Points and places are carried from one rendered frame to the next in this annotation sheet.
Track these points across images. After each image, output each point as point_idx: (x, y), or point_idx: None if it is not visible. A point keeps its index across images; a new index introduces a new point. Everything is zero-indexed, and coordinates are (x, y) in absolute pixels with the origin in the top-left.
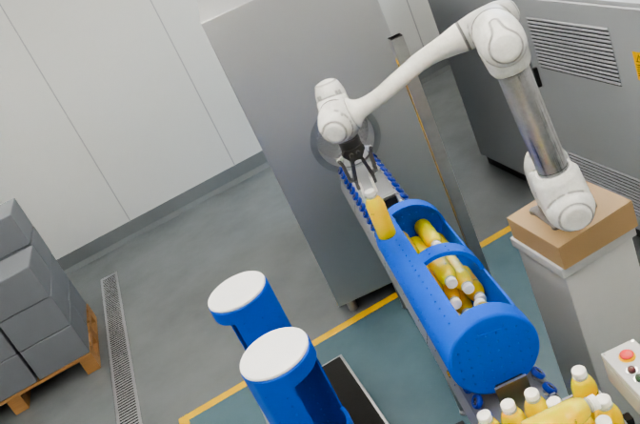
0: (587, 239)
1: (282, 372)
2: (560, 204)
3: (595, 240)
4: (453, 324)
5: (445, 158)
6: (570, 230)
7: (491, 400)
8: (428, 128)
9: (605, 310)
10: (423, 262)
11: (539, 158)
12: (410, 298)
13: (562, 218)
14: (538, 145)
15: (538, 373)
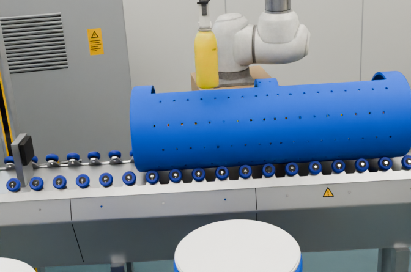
0: None
1: (296, 243)
2: (304, 29)
3: None
4: (392, 85)
5: (15, 112)
6: (307, 53)
7: (399, 166)
8: (5, 69)
9: None
10: (277, 85)
11: None
12: (290, 122)
13: (307, 41)
14: None
15: None
